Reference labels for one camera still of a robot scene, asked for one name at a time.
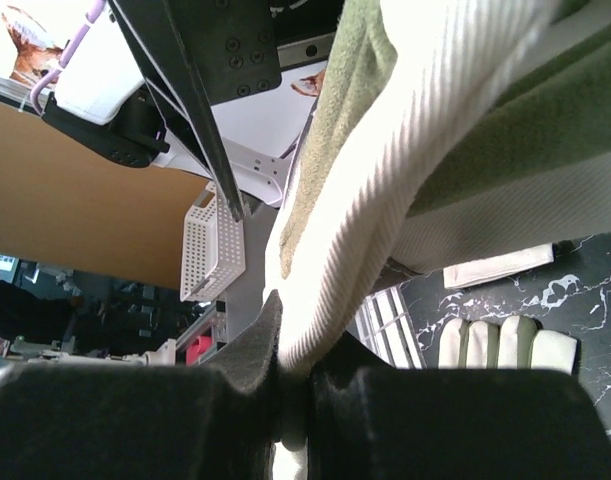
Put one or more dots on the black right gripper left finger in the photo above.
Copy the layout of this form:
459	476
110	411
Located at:
216	420

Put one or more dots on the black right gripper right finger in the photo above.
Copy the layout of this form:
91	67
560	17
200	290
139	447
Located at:
369	420

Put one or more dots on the white glove grey palm patch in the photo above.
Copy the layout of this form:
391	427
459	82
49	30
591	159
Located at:
487	270

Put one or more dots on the white perforated basket outside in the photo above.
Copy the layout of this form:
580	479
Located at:
213	250

